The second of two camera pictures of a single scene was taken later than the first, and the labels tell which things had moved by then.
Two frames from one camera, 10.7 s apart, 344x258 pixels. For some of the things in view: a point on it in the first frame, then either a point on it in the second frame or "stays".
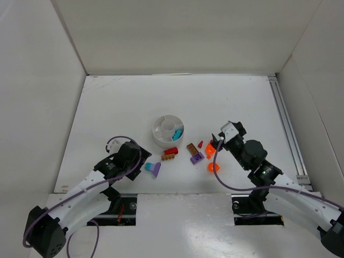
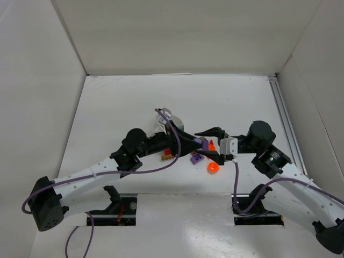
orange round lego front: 210,167 stays
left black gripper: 141,162 -> 174,142
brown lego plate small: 167,156 stays
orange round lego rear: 210,150 stays
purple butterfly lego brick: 196,157 stays
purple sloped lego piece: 155,167 -> 203,142
